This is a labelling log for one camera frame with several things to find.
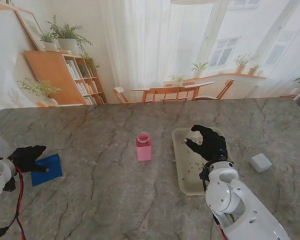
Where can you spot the leafy plant beside bookshelf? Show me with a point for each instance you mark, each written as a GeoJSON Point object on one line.
{"type": "Point", "coordinates": [40, 88]}

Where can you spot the wooden dining table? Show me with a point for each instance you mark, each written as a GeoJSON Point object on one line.
{"type": "Point", "coordinates": [175, 87]}

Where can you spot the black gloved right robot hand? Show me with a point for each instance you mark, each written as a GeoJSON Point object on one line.
{"type": "Point", "coordinates": [213, 147]}

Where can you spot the small plant on dining table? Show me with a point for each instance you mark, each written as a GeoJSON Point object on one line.
{"type": "Point", "coordinates": [178, 80]}

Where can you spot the pink square jar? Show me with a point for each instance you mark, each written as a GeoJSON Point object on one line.
{"type": "Point", "coordinates": [143, 152]}

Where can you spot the wooden chair with curved back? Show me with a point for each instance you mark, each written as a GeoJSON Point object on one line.
{"type": "Point", "coordinates": [227, 86]}

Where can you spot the cream baking tray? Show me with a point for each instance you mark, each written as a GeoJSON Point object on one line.
{"type": "Point", "coordinates": [187, 180]}

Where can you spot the scattered green beans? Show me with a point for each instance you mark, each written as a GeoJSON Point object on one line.
{"type": "Point", "coordinates": [193, 164]}

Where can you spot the wooden bookshelf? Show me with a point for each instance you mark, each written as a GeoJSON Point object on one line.
{"type": "Point", "coordinates": [52, 75]}

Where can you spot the small plant in white pot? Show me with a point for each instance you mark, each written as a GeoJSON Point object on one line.
{"type": "Point", "coordinates": [50, 45]}

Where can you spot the green windowsill plant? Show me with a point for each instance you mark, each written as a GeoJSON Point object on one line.
{"type": "Point", "coordinates": [200, 67]}

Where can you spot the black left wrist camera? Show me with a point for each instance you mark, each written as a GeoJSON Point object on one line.
{"type": "Point", "coordinates": [9, 186]}

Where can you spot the wooden chair with slatted back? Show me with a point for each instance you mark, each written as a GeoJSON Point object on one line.
{"type": "Point", "coordinates": [170, 91]}

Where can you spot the wooden picture frame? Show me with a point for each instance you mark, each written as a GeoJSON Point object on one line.
{"type": "Point", "coordinates": [31, 27]}

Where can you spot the trailing ivy plant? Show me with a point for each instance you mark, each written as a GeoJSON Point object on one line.
{"type": "Point", "coordinates": [91, 65]}

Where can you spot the wooden chair with white back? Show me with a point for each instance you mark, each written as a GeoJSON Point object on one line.
{"type": "Point", "coordinates": [118, 91]}

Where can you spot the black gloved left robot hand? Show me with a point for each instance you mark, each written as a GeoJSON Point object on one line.
{"type": "Point", "coordinates": [25, 157]}

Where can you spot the white square jar lid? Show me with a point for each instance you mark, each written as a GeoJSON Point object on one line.
{"type": "Point", "coordinates": [260, 162]}

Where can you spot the small windowsill pot plant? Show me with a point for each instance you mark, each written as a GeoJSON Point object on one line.
{"type": "Point", "coordinates": [253, 71]}

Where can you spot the large plant in white pot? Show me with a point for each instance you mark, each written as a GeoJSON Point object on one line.
{"type": "Point", "coordinates": [68, 43]}

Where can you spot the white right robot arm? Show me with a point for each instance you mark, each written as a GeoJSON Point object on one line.
{"type": "Point", "coordinates": [225, 200]}

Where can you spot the plant in terracotta pot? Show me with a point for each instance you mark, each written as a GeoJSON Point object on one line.
{"type": "Point", "coordinates": [241, 67]}

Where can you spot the blue plastic scraper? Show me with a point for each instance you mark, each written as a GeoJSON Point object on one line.
{"type": "Point", "coordinates": [52, 175]}

